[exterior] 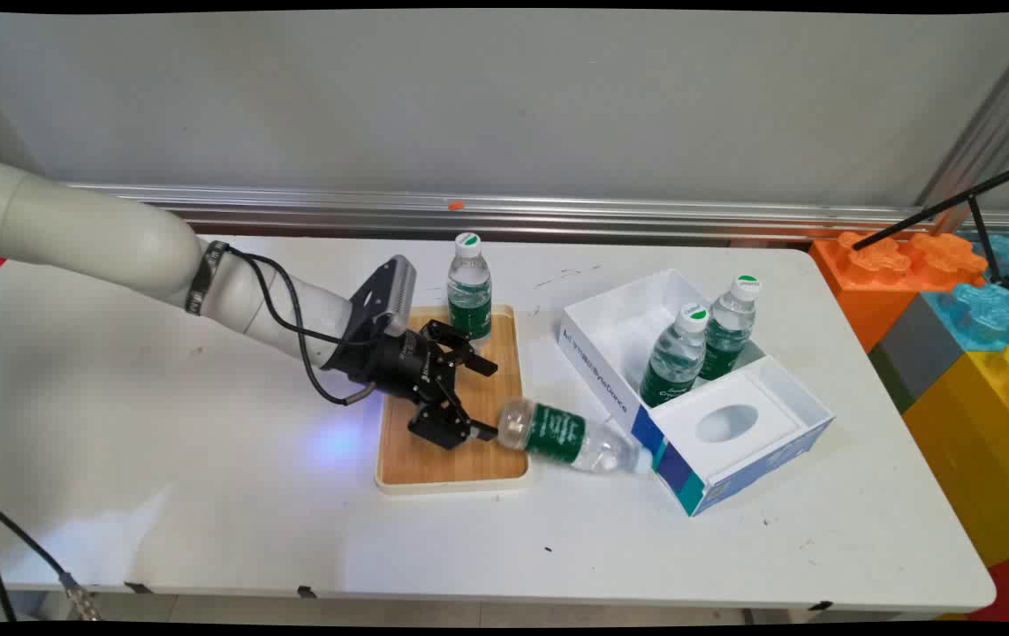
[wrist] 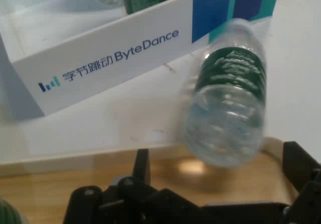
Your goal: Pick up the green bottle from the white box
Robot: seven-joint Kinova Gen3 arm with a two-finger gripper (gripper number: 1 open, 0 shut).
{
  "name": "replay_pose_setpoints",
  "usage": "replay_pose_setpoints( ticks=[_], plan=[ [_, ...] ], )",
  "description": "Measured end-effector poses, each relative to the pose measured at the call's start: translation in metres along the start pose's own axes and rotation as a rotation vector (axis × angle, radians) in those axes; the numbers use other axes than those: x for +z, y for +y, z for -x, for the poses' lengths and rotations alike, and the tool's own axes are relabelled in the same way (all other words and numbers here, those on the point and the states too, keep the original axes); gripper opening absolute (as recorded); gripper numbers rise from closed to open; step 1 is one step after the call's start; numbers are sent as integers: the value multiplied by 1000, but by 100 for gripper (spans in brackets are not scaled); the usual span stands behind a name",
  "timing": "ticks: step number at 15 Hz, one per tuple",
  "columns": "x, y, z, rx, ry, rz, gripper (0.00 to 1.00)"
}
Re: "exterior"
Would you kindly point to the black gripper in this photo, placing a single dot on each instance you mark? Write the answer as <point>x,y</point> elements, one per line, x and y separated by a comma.
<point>394,364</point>

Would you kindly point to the green label water bottle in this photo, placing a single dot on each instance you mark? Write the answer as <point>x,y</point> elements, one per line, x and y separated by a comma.
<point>672,362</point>
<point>469,305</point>
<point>557,433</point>
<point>728,331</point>

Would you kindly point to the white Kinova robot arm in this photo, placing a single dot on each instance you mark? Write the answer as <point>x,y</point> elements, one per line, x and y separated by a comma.
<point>98,234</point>

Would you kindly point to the bamboo tray with cream rim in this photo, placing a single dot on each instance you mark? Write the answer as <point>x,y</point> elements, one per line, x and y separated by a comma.
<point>451,461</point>

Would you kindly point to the white cardboard box blue print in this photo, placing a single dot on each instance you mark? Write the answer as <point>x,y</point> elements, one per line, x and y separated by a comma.
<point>787,399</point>

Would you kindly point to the orange large toy block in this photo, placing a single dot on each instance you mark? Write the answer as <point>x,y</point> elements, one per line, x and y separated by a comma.
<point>867,283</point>

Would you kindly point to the grey large toy block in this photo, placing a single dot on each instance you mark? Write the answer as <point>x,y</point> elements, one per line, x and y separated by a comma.
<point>915,353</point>

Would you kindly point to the yellow large toy block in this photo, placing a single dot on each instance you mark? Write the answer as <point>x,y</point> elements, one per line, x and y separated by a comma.
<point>982,442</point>

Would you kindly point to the translucent blue toy block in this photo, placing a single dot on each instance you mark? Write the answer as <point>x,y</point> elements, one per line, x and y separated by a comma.
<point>982,314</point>

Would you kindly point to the black tripod stand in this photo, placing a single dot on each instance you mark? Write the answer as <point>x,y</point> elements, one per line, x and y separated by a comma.
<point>982,225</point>

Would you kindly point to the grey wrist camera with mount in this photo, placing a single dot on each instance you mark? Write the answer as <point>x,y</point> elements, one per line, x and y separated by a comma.
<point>394,296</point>

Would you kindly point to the aluminium frame rail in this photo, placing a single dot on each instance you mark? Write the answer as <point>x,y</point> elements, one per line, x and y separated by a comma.
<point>557,212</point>

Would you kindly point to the aluminium frame post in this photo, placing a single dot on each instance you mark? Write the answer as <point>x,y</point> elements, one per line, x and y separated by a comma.
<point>990,115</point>

